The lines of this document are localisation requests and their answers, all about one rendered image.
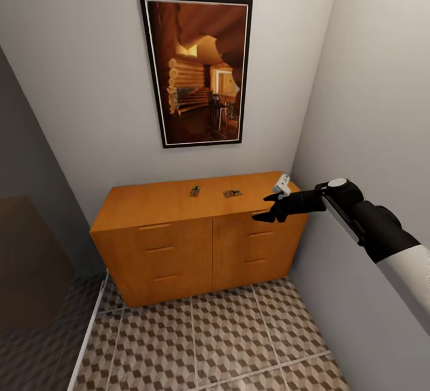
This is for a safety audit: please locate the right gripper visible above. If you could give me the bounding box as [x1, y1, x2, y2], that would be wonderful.
[252, 191, 308, 223]

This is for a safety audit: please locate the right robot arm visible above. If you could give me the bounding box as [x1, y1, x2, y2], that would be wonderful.
[252, 173, 430, 336]

